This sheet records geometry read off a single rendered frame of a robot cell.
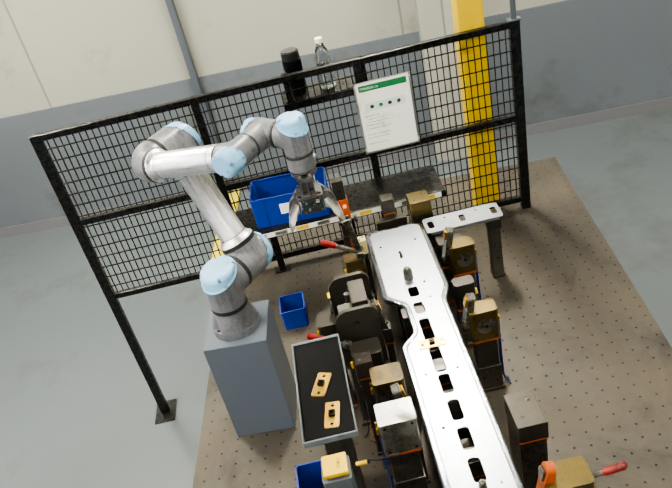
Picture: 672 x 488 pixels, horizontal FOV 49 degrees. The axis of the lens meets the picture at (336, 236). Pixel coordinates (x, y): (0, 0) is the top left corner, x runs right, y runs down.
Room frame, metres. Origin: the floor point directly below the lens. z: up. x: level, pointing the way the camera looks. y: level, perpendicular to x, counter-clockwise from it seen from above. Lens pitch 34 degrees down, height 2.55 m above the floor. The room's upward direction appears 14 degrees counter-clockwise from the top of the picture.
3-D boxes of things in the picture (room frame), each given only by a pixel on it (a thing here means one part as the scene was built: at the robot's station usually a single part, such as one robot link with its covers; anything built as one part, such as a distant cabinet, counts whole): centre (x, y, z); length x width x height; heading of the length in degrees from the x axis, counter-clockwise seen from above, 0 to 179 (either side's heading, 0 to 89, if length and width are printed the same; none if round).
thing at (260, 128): (1.79, 0.13, 1.74); 0.11 x 0.11 x 0.08; 51
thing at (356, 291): (1.75, 0.00, 0.95); 0.18 x 0.13 x 0.49; 0
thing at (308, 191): (1.73, 0.04, 1.58); 0.09 x 0.08 x 0.12; 179
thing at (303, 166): (1.74, 0.04, 1.66); 0.08 x 0.08 x 0.05
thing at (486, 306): (1.71, -0.40, 0.87); 0.12 x 0.07 x 0.35; 90
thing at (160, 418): (2.67, 0.09, 0.78); 1.97 x 0.14 x 1.55; 90
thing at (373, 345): (1.61, 0.01, 0.89); 0.12 x 0.07 x 0.38; 90
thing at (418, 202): (2.39, -0.34, 0.88); 0.08 x 0.08 x 0.36; 0
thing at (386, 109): (2.66, -0.31, 1.30); 0.23 x 0.02 x 0.31; 90
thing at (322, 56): (2.76, -0.11, 1.53); 0.07 x 0.07 x 0.20
